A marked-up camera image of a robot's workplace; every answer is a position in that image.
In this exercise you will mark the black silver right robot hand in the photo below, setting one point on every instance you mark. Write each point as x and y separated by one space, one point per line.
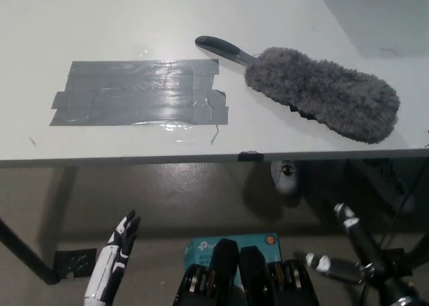
363 252

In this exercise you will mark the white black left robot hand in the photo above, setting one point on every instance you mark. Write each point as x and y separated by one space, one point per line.
114 255

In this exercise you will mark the black tape patch on floor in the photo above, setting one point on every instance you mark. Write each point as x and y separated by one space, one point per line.
75 264

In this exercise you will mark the teal router cardboard box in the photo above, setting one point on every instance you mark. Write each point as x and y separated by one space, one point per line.
201 249

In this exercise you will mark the black metal table leg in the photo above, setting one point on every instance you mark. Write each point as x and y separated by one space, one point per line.
27 249

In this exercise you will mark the small black tape strip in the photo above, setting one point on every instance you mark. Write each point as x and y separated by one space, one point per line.
249 156

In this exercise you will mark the thin thread scrap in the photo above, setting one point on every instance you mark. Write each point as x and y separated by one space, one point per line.
214 135

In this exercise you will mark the grey duct tape patch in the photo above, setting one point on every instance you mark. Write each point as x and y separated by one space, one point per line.
140 91

